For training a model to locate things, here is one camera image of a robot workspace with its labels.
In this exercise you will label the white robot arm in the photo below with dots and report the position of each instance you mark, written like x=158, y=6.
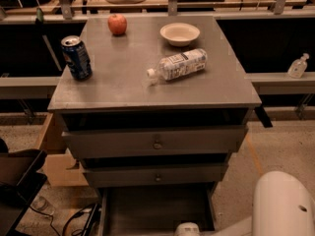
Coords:
x=280, y=206

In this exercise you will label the clear plastic water bottle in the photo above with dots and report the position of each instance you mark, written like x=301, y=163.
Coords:
x=179, y=65

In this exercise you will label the grey drawer cabinet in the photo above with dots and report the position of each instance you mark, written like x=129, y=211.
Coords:
x=119, y=96

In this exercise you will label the grey middle drawer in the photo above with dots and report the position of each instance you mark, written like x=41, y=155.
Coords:
x=155, y=175

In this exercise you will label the blue soda can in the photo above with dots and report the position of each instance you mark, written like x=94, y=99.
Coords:
x=76, y=57

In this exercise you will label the red apple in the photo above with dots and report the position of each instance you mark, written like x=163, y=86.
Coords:
x=117, y=24

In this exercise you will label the hand sanitizer bottle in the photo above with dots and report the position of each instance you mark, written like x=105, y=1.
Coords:
x=298, y=66

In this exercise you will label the grey bottom drawer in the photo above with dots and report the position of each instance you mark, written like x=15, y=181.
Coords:
x=155, y=210

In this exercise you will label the black box with lid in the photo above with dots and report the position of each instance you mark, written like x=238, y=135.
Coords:
x=20, y=182

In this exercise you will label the wooden box on floor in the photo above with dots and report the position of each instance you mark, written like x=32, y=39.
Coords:
x=60, y=167

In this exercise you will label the grey top drawer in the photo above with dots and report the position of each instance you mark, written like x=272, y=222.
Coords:
x=125, y=143

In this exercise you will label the white paper bowl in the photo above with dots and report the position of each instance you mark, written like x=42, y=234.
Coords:
x=179, y=34

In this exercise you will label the grey drawer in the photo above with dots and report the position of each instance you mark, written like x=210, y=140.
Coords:
x=125, y=143
x=155, y=210
x=155, y=175

